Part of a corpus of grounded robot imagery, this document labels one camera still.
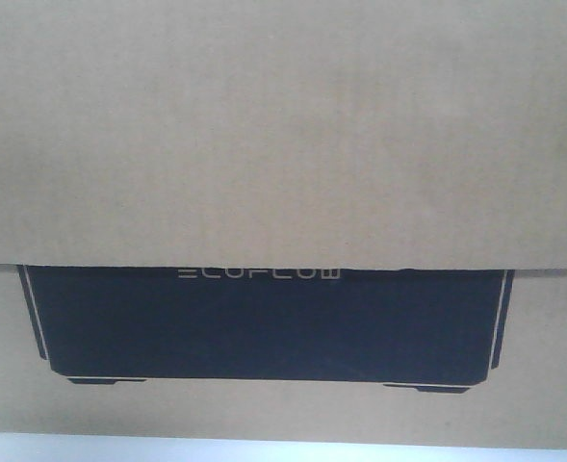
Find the brown cardboard box black print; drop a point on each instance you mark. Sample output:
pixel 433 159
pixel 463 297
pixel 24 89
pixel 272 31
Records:
pixel 279 134

